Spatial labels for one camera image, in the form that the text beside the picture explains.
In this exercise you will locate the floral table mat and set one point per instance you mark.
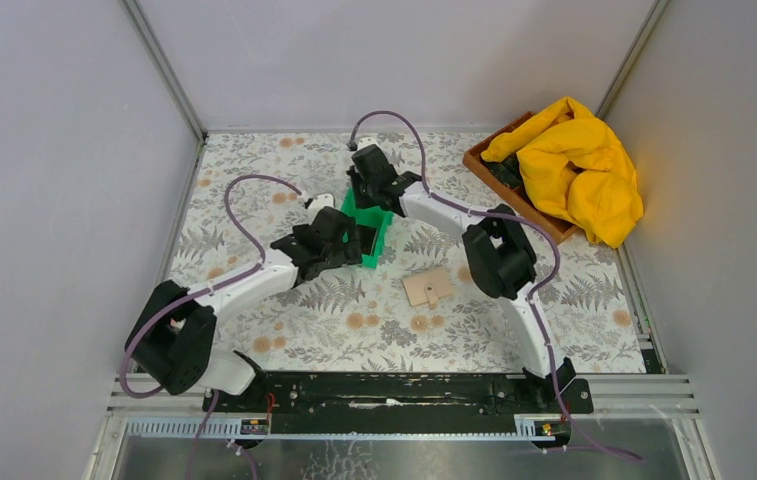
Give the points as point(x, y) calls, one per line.
point(246, 194)

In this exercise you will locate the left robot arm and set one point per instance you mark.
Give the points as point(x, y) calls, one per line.
point(173, 337)

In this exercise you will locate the aluminium frame rails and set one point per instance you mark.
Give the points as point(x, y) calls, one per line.
point(663, 397)

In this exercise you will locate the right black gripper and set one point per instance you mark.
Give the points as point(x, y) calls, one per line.
point(360, 201)

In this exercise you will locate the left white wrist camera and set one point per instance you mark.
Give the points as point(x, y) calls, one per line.
point(320, 201)

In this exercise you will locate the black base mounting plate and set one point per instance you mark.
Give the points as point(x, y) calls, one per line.
point(329, 403)

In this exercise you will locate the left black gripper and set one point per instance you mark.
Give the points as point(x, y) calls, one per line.
point(348, 253)

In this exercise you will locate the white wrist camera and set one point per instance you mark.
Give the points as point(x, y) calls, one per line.
point(355, 145)
point(320, 201)

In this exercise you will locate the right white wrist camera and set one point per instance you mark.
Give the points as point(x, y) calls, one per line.
point(355, 145)

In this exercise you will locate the yellow cloth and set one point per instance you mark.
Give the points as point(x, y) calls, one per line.
point(574, 168)

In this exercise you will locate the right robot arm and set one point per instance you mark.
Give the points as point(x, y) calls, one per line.
point(499, 254)

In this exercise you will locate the brown wooden tray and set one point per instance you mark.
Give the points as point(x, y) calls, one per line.
point(504, 179)

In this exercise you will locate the green plastic bin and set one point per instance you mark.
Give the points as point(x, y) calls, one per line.
point(372, 225)

